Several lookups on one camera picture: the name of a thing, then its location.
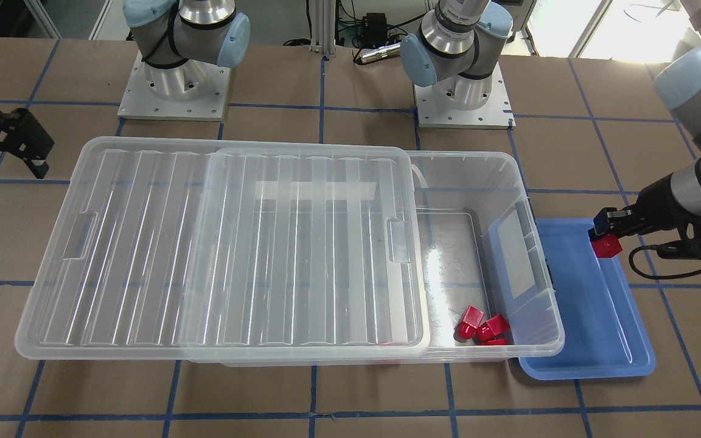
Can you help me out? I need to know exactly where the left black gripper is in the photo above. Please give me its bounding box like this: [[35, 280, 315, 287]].
[[588, 173, 701, 260]]

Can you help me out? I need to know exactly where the red block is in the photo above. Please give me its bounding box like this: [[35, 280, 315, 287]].
[[455, 305, 485, 342], [480, 338, 510, 346], [473, 315, 510, 346], [591, 235, 623, 259]]

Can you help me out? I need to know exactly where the clear plastic box lid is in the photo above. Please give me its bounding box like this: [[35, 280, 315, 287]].
[[15, 137, 430, 366]]

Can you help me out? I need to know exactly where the blue plastic tray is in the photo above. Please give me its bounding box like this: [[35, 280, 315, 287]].
[[518, 218, 657, 381]]

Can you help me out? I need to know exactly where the clear plastic storage box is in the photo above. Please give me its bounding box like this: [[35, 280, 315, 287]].
[[217, 151, 565, 368]]

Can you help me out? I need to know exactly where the silver metal cylinder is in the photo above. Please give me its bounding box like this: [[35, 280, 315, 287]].
[[352, 43, 401, 66]]

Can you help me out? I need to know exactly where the black power adapter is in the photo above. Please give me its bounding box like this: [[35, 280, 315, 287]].
[[360, 12, 389, 41]]

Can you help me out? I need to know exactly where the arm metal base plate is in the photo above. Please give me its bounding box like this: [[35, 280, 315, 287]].
[[413, 63, 517, 130], [117, 53, 232, 122]]

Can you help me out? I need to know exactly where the aluminium frame post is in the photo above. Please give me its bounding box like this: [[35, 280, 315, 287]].
[[306, 1, 338, 58]]

